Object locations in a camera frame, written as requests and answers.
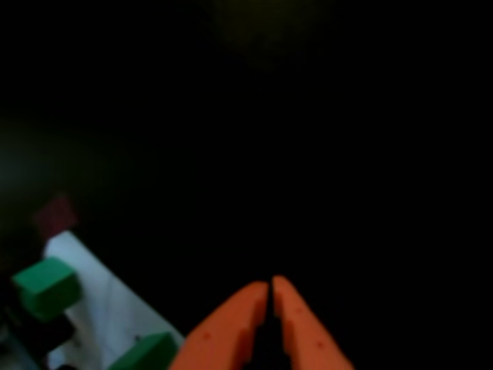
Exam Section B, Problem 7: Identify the green cube with circle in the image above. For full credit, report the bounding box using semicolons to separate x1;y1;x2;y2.
11;257;82;323
107;331;180;370

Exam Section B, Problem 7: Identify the white numbered grid paper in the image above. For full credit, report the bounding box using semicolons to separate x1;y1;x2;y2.
43;230;186;370

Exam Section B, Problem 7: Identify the small dark red cube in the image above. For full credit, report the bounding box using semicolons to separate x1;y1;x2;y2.
32;195;79;241

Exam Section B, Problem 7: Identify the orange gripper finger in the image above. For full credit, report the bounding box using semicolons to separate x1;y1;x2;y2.
168;281;270;370
270;274;356;370

